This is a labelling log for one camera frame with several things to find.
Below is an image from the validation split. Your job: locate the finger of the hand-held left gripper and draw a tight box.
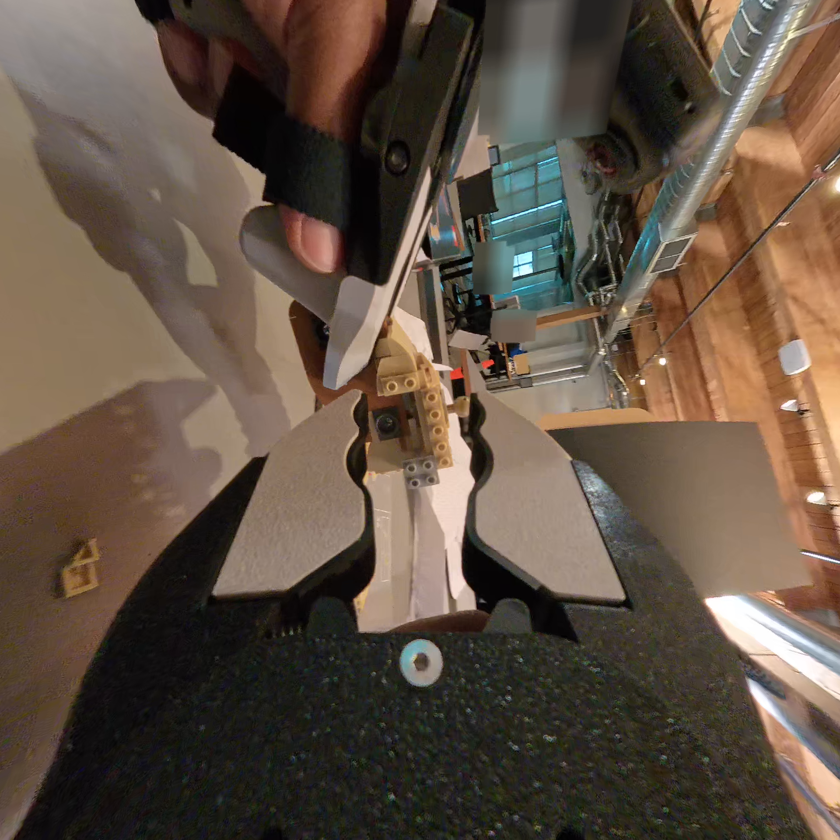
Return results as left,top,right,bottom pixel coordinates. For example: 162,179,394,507
322,163,436,391

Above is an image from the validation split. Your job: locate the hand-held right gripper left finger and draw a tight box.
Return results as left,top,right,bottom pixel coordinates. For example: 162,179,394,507
210,389,377,603

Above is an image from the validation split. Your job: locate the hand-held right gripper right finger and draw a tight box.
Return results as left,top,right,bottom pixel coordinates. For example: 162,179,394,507
461,392,629,608

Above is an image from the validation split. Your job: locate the tan and orange brick model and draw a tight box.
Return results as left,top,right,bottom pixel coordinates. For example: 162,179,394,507
289,298,475,492

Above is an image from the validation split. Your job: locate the small tan wedge brick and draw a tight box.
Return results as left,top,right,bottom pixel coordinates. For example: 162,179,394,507
61,538,101,599

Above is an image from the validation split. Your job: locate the person's left hand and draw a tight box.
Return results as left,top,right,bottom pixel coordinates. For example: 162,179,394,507
157,0,396,275

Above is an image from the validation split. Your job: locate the small black monitor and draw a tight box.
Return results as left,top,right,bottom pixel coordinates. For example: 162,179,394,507
456,169,501,217

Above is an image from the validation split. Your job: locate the torn white paper bag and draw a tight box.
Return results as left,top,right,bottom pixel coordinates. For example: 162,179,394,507
367,315,490,621

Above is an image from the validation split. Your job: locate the colourful picture box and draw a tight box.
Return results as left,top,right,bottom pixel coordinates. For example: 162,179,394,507
428,187,470,260

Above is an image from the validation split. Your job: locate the large window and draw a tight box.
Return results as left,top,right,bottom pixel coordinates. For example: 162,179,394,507
486,141,578,309

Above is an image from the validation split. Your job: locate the silver ventilation duct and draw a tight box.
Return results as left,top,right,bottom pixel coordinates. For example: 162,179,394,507
594,0,824,349

